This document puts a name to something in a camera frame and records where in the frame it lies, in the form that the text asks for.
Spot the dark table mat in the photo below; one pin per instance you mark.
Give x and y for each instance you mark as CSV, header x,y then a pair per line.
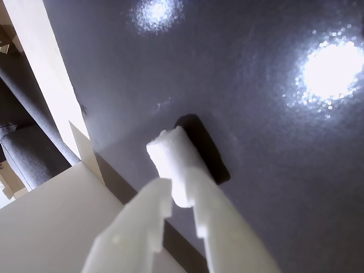
x,y
227,85

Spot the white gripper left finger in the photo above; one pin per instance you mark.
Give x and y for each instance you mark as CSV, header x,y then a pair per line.
x,y
130,227

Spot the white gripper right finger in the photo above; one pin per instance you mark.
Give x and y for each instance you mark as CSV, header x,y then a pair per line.
x,y
224,233

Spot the grey fabric sofa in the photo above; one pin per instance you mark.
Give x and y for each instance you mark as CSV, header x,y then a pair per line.
x,y
31,148

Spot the white gauze roll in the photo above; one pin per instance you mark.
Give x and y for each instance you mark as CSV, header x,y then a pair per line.
x,y
170,153

